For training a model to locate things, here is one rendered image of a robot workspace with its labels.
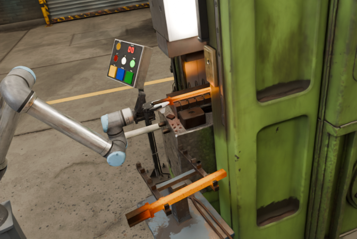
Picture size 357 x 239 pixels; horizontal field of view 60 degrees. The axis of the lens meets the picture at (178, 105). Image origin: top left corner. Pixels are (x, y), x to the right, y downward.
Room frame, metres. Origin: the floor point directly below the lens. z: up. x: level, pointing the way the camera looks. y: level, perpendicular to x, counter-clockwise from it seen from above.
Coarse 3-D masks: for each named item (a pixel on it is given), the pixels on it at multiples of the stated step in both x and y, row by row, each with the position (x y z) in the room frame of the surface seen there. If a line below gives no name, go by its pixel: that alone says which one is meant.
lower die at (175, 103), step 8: (192, 88) 1.66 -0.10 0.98; (200, 88) 1.63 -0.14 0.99; (168, 96) 1.58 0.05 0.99; (192, 96) 1.52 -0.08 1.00; (200, 96) 1.52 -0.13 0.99; (208, 96) 1.51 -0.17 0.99; (176, 104) 1.47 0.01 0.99; (184, 104) 1.46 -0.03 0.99; (192, 104) 1.47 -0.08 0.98; (200, 104) 1.48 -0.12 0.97; (176, 112) 1.45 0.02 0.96
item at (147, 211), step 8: (208, 176) 0.93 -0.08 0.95; (216, 176) 0.92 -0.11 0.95; (224, 176) 0.93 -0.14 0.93; (192, 184) 0.89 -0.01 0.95; (200, 184) 0.89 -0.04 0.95; (208, 184) 0.90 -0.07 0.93; (176, 192) 0.86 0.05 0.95; (184, 192) 0.86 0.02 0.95; (192, 192) 0.87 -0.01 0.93; (160, 200) 0.84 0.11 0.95; (168, 200) 0.83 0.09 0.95; (176, 200) 0.84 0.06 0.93; (144, 208) 0.80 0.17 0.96; (152, 208) 0.80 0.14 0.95; (160, 208) 0.81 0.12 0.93; (128, 216) 0.77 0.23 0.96; (136, 216) 0.78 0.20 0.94; (144, 216) 0.79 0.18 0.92; (152, 216) 0.79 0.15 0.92; (136, 224) 0.77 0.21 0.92
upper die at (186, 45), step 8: (160, 40) 1.56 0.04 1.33; (176, 40) 1.45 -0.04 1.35; (184, 40) 1.47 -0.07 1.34; (192, 40) 1.48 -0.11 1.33; (160, 48) 1.58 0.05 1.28; (168, 48) 1.44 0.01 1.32; (176, 48) 1.45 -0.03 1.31; (184, 48) 1.46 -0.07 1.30; (192, 48) 1.47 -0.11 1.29; (200, 48) 1.49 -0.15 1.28; (168, 56) 1.44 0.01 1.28
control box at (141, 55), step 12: (120, 48) 2.09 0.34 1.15; (132, 48) 1.99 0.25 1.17; (144, 48) 1.92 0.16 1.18; (120, 60) 2.04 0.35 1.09; (132, 60) 1.94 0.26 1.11; (144, 60) 1.91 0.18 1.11; (108, 72) 2.09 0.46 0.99; (132, 72) 1.90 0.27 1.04; (144, 72) 1.90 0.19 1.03; (132, 84) 1.85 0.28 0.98
